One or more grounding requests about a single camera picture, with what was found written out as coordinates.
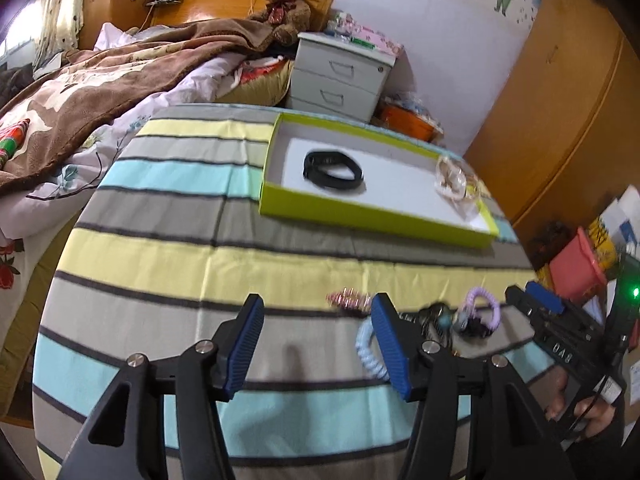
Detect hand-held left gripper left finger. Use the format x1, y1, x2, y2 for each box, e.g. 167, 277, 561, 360
57, 294, 266, 480

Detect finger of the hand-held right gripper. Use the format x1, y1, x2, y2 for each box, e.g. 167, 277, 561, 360
505, 285, 608, 376
525, 281, 603, 333

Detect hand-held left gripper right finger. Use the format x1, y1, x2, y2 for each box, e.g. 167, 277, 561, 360
370, 292, 576, 480

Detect blue spiral hair tie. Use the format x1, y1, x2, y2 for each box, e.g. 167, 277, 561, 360
355, 317, 393, 382

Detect black teal-bead hair tie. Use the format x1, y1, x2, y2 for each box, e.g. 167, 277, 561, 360
400, 302, 496, 351

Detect purple spiral hair tie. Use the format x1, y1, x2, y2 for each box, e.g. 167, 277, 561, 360
459, 286, 501, 336

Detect reddish beaded bracelet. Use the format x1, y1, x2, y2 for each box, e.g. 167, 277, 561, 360
326, 288, 373, 313

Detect green cardboard box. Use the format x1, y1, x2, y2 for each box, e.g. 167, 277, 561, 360
258, 112, 501, 249

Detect person's right hand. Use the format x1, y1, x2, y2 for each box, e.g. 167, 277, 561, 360
544, 366, 621, 441

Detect pink plastic bin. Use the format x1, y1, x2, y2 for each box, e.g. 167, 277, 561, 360
548, 227, 608, 303

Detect yellow package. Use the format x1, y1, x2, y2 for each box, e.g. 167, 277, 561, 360
587, 215, 621, 271

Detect striped tablecloth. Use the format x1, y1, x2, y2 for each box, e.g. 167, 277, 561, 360
32, 102, 543, 480

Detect clear hair claw clip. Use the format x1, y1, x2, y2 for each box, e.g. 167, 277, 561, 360
434, 156, 483, 221

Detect black wristband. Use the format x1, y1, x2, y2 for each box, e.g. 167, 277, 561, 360
302, 150, 365, 191

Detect wooden wardrobe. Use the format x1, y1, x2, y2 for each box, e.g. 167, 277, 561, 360
462, 0, 640, 241

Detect orange plastic basin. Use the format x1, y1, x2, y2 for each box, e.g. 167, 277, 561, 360
378, 102, 443, 142

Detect white floral quilt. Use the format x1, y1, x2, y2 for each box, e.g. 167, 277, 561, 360
0, 22, 251, 241

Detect yellow bed mattress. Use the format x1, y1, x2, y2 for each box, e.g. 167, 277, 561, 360
215, 60, 296, 108

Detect grey drawer nightstand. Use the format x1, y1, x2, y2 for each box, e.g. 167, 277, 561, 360
286, 31, 398, 123

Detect red white garment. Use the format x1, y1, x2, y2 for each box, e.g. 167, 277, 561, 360
235, 57, 286, 86

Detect brown fleece blanket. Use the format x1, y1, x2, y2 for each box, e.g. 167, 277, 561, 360
0, 17, 281, 196

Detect pink floral box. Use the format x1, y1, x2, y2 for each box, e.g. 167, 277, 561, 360
350, 24, 405, 57

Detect red green striped pillow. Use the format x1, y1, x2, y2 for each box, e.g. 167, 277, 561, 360
0, 119, 31, 166

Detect clear bottles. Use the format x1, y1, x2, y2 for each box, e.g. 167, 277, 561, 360
327, 10, 361, 38

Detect brown teddy bear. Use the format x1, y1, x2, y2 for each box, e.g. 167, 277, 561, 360
248, 0, 316, 45

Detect wooden bed headboard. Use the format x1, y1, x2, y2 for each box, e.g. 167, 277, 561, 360
150, 0, 336, 33

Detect patterned curtain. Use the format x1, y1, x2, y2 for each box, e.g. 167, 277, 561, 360
32, 0, 91, 56

